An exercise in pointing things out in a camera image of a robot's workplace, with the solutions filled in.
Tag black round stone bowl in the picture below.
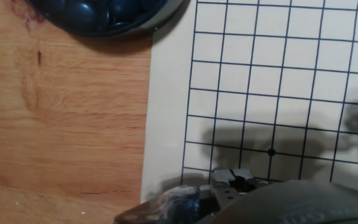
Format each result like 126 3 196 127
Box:
26 0 185 39

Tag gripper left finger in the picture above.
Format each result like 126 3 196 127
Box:
211 169 241 212

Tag beige grid Go board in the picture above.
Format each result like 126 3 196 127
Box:
140 0 358 203

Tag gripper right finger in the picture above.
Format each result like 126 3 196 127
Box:
232 168 270 191

